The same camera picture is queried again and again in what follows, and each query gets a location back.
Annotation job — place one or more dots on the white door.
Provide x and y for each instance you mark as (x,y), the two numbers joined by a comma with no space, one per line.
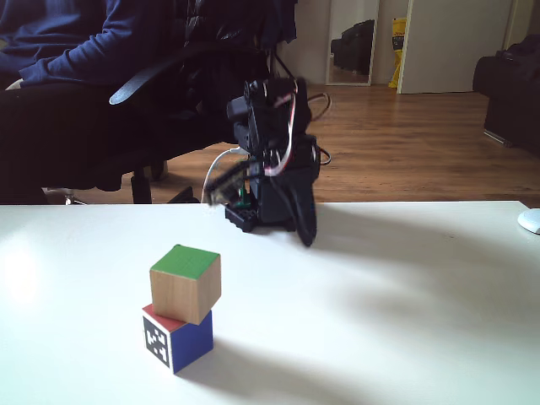
(455,46)

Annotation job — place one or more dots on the white round device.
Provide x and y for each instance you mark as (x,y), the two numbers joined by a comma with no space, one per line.
(530,221)

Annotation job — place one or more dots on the black office chair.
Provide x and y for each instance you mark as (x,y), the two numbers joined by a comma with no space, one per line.
(139,82)

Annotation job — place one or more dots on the person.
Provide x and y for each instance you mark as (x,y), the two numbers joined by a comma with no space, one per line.
(63,42)

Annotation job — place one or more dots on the leaning wall mirror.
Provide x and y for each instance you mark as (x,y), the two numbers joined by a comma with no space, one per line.
(352,42)

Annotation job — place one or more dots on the black sofa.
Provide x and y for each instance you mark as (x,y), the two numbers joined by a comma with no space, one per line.
(512,101)

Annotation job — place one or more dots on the green base clamp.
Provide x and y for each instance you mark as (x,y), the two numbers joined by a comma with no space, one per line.
(243,202)

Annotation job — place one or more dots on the green-topped wooden cube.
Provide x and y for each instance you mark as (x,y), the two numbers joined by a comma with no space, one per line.
(185,291)

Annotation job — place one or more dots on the small gripper camera board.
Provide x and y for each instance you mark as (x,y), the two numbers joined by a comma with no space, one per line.
(225,183)

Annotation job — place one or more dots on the red and blue wooden cube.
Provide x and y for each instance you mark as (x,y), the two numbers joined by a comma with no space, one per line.
(192,343)

